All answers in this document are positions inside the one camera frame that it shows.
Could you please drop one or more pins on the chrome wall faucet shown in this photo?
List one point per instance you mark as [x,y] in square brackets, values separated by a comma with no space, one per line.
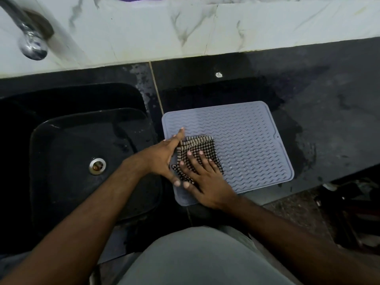
[32,44]

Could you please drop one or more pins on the metal sink drain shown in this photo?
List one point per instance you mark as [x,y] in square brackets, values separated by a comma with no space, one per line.
[97,166]

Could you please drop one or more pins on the dark metal rack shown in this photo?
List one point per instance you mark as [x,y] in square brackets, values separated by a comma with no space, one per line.
[350,210]

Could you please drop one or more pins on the person's right hand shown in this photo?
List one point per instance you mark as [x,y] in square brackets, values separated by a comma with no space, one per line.
[207,184]

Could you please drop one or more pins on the black stone sink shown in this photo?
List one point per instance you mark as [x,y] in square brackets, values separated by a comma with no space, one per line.
[74,189]

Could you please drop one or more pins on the checkered cleaning cloth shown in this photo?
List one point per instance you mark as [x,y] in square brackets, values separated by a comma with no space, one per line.
[205,143]

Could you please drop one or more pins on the grey silicone mat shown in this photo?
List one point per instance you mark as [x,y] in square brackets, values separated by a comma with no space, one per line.
[246,145]

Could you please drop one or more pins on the person's right forearm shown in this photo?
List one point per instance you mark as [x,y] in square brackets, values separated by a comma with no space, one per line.
[297,243]

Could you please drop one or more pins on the person's grey shirt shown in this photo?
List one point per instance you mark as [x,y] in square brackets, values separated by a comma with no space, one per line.
[193,258]

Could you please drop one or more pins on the person's left forearm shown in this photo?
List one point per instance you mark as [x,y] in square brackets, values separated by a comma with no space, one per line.
[74,222]

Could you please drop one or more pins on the person's left hand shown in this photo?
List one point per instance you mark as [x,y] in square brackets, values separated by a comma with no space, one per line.
[157,160]

